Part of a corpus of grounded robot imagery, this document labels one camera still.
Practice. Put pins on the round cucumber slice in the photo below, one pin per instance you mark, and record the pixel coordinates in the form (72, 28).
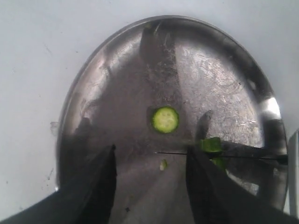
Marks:
(165, 119)

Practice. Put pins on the black serrated knife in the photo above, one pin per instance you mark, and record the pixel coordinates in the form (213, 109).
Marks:
(241, 151)

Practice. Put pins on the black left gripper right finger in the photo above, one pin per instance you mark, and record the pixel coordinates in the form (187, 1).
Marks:
(216, 199)

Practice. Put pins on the round stainless steel plate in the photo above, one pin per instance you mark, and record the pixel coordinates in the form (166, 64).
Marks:
(172, 61)

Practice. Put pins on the small cucumber scrap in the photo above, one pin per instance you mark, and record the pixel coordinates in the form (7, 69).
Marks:
(163, 165)

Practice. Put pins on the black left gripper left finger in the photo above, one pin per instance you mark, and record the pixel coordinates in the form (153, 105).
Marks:
(87, 198)

